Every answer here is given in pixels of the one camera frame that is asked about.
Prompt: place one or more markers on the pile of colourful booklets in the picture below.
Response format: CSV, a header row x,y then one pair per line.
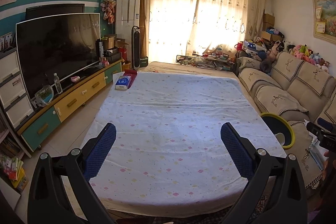
x,y
14,174

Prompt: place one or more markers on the smaller black television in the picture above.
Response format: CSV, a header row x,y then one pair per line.
x,y
55,10

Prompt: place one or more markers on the large curved television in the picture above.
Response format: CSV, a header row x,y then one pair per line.
x,y
55,53

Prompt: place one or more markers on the photo frame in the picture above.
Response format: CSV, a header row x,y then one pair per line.
x,y
6,43

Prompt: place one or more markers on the black tower fan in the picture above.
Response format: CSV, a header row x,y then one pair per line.
x,y
137,48

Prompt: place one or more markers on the black bin with yellow rim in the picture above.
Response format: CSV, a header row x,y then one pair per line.
x,y
290,134

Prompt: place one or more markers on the pile of plush toys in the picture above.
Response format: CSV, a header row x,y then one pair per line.
x,y
307,56

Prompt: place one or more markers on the small pink item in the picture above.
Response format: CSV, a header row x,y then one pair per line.
x,y
75,79

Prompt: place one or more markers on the white standing air conditioner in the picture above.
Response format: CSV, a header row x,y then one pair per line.
x,y
127,19

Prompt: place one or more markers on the cream lace curtain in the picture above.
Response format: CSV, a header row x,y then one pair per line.
x,y
204,22

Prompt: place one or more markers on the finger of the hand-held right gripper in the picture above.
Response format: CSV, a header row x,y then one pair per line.
x,y
326,124
315,128

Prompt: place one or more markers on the blue star-print bag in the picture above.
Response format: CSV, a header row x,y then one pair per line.
x,y
250,46

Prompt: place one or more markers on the dark green box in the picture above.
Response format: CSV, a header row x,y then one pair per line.
x,y
143,61

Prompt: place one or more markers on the beige floral mat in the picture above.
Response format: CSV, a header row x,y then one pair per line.
x,y
183,69

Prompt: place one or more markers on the blue tissue box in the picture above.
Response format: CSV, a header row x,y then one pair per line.
x,y
122,82

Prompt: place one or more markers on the beige sofa with embroidered covers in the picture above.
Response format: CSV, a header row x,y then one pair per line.
x,y
296,90

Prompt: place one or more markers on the framed flower painting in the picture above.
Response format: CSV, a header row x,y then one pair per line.
x,y
326,16

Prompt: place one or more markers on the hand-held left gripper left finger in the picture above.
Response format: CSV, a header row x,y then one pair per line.
x,y
101,150

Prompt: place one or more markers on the white plastic drawer unit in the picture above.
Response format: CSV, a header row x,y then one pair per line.
x,y
13,87

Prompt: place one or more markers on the clear water bottle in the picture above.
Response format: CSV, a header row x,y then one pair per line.
x,y
57,85

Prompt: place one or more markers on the stack of cardboard boxes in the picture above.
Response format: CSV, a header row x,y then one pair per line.
x,y
269,22

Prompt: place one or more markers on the large pink plush toy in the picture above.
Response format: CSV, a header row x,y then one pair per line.
x,y
273,50

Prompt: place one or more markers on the grey neck pillow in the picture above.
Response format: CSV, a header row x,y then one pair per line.
x,y
265,65

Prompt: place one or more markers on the hanging flower decoration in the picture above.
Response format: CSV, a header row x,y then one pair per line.
x,y
109,10

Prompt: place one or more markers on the green and yellow television cabinet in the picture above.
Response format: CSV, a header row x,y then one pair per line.
x,y
76,98

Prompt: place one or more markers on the cluttered glass coffee table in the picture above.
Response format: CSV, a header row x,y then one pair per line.
x,y
207,61

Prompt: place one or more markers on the red bag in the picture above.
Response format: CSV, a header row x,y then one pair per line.
x,y
124,54

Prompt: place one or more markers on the open cardboard box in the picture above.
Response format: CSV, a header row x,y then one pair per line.
x,y
122,43

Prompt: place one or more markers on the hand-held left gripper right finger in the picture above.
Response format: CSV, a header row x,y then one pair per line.
x,y
235,150

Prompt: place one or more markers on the clear plastic document bag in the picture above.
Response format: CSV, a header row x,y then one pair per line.
x,y
319,158

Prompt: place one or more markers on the red flat box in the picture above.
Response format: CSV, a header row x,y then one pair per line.
x,y
132,74

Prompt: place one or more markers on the cream paper cup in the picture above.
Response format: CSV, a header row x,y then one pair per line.
x,y
279,138

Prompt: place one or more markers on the brown cardboard box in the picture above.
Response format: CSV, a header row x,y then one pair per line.
x,y
109,42

